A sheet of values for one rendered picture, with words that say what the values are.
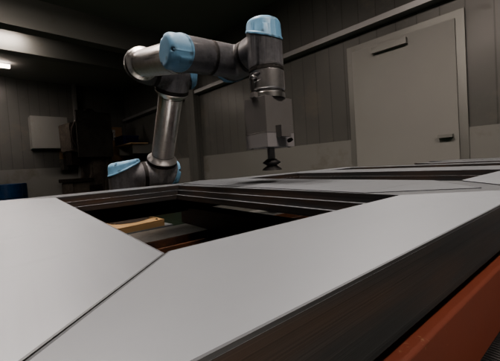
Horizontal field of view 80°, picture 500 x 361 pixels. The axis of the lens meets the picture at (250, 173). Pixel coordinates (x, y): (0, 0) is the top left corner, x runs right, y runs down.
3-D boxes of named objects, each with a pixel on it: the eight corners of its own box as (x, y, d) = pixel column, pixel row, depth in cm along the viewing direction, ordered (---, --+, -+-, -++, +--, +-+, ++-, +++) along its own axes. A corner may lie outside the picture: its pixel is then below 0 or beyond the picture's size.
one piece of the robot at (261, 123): (272, 71, 56) (277, 158, 56) (301, 78, 62) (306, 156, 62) (238, 83, 63) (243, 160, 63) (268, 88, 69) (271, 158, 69)
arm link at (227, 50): (198, 48, 71) (222, 30, 62) (236, 56, 78) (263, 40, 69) (201, 82, 71) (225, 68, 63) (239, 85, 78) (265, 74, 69)
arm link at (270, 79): (291, 71, 63) (264, 64, 58) (292, 93, 63) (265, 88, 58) (265, 80, 69) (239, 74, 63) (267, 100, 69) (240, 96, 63)
